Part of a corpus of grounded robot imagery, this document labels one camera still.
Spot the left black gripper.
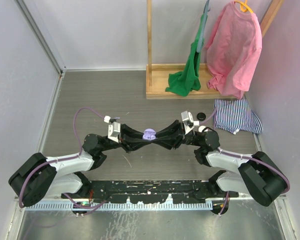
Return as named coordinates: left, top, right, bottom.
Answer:
left=100, top=123, right=151, bottom=154

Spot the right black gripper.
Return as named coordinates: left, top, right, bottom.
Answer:
left=151, top=119, right=200, bottom=150

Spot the white earbud charging case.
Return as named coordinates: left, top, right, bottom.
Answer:
left=198, top=125, right=207, bottom=133

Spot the black round earbud case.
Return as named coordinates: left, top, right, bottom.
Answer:
left=196, top=112, right=207, bottom=121

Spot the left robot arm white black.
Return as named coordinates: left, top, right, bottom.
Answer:
left=8, top=122, right=157, bottom=208

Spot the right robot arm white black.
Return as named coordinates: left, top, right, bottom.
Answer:
left=144, top=120, right=290, bottom=207

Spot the green cloth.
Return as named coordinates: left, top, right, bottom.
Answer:
left=165, top=15, right=204, bottom=97

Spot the wooden clothes rack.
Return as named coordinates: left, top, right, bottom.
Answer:
left=145, top=0, right=283, bottom=100

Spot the blue white striped cloth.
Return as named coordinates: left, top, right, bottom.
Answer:
left=212, top=99, right=263, bottom=135

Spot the pink t-shirt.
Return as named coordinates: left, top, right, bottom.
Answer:
left=205, top=1, right=262, bottom=99

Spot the blue clothes hanger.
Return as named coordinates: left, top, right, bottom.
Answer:
left=196, top=0, right=211, bottom=53

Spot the orange clothes hanger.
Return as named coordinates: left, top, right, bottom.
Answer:
left=234, top=0, right=254, bottom=14

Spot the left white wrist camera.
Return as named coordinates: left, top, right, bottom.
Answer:
left=103, top=115, right=120, bottom=143

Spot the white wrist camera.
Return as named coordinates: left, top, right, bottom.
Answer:
left=103, top=115, right=120, bottom=143
left=181, top=110, right=200, bottom=135

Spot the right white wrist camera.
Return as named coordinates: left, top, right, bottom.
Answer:
left=181, top=110, right=200, bottom=135

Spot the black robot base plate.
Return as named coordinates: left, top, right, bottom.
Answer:
left=69, top=180, right=226, bottom=204

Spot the slotted grey cable duct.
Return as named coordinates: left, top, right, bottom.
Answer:
left=24, top=199, right=213, bottom=211

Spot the aluminium corner frame profile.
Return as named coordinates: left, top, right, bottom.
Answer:
left=14, top=0, right=67, bottom=75

